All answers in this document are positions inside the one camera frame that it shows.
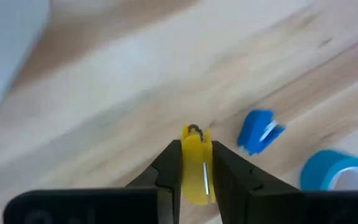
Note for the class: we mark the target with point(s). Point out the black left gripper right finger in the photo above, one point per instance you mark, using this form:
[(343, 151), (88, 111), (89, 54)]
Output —
[(238, 186)]

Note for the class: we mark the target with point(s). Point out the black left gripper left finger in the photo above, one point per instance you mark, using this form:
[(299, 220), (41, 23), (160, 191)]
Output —
[(163, 186)]

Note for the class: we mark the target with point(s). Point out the yellow mini stapler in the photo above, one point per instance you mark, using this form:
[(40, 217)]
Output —
[(194, 168)]

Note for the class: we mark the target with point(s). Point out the blue mini stapler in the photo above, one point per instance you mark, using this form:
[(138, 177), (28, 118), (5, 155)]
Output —
[(253, 130)]

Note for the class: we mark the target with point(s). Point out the teal tape roll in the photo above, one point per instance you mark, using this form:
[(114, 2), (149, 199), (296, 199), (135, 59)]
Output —
[(315, 168)]

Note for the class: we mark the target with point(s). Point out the white plastic storage bin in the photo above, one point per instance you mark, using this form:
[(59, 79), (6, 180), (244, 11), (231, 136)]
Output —
[(11, 62)]

